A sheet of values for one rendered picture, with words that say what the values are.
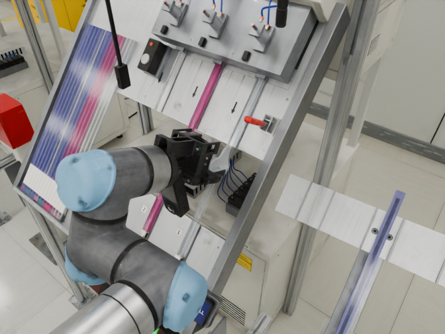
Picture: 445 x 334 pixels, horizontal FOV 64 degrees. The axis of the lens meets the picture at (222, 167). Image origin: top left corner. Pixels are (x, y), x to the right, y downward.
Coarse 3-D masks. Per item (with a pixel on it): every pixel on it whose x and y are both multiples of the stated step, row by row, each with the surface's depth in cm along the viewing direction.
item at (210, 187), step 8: (256, 80) 73; (264, 80) 73; (256, 88) 72; (256, 96) 73; (248, 104) 73; (248, 112) 73; (240, 120) 73; (240, 128) 73; (232, 136) 74; (232, 144) 73; (208, 184) 75; (216, 184) 75; (208, 192) 74; (208, 200) 75; (200, 208) 75; (200, 216) 75; (192, 224) 75; (192, 232) 75; (184, 240) 76; (184, 248) 75
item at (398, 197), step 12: (396, 192) 55; (396, 204) 54; (384, 228) 54; (384, 240) 54; (372, 252) 54; (372, 264) 54; (360, 276) 54; (360, 288) 54; (348, 312) 54; (348, 324) 54
